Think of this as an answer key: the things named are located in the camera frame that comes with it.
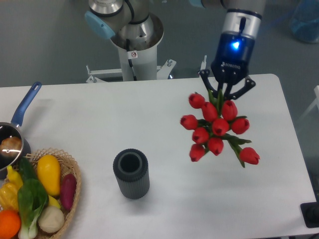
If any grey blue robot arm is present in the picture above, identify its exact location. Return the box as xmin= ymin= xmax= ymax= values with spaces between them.
xmin=85 ymin=0 xmax=266 ymax=100

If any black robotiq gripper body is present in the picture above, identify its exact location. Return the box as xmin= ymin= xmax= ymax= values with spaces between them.
xmin=211 ymin=33 xmax=255 ymax=92

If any white frame at right edge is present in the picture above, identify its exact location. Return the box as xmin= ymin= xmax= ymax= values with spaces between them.
xmin=299 ymin=85 xmax=319 ymax=120

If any dark green cucumber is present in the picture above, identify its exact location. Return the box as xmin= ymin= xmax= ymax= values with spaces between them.
xmin=18 ymin=157 xmax=38 ymax=182

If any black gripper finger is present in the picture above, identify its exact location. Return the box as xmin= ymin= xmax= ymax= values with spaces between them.
xmin=226 ymin=76 xmax=256 ymax=100
xmin=199 ymin=69 xmax=218 ymax=93

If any beige garlic bulb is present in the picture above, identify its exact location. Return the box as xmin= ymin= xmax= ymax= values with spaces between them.
xmin=38 ymin=206 xmax=64 ymax=234

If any red tulip bouquet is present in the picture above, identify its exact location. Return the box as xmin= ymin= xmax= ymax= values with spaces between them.
xmin=180 ymin=90 xmax=260 ymax=167

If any yellow squash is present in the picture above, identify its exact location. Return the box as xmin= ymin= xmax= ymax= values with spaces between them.
xmin=37 ymin=154 xmax=61 ymax=198

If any purple eggplant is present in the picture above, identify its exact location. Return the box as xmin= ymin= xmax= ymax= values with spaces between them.
xmin=60 ymin=174 xmax=77 ymax=211

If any blue translucent container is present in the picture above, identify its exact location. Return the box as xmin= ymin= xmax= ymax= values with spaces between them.
xmin=289 ymin=0 xmax=319 ymax=43

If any brown bun in pan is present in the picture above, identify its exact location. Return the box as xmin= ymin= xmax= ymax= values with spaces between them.
xmin=0 ymin=136 xmax=22 ymax=157

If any black device at table edge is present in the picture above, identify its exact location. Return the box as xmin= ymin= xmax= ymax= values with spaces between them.
xmin=300 ymin=202 xmax=319 ymax=228

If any green bok choy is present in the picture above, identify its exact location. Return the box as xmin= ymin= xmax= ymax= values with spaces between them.
xmin=17 ymin=179 xmax=48 ymax=239

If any woven wicker basket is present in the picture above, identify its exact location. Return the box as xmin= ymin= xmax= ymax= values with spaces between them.
xmin=26 ymin=148 xmax=81 ymax=239

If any dark grey ribbed vase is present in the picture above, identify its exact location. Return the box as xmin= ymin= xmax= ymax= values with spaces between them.
xmin=113 ymin=148 xmax=150 ymax=200

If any yellow bell pepper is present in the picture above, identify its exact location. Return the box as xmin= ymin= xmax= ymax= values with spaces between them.
xmin=0 ymin=183 xmax=19 ymax=212

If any blue handled saucepan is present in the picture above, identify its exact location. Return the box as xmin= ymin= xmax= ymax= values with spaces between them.
xmin=0 ymin=82 xmax=42 ymax=180

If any orange fruit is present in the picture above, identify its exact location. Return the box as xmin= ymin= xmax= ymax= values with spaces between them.
xmin=0 ymin=210 xmax=21 ymax=239

